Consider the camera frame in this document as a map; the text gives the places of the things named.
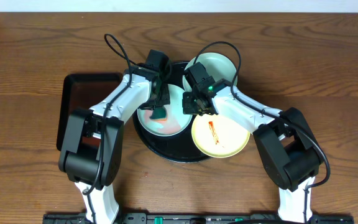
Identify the mint green plate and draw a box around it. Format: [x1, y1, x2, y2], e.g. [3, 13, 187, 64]
[182, 52, 236, 91]
[137, 84, 193, 137]

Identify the green scrubbing sponge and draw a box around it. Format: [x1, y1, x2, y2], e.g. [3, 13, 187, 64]
[149, 106, 167, 121]

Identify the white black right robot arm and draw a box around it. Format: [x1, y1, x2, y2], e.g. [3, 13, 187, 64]
[183, 80, 331, 223]

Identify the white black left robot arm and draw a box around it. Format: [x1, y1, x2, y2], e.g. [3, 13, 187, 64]
[58, 65, 165, 223]

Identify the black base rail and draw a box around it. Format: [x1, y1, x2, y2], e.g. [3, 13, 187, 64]
[42, 213, 355, 224]

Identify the yellow plate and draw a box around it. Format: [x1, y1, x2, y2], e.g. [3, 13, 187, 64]
[191, 114, 250, 158]

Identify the round black serving tray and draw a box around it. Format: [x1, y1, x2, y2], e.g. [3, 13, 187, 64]
[132, 62, 209, 163]

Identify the black rectangular water tray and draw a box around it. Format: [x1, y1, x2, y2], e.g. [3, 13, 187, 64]
[56, 72, 122, 151]

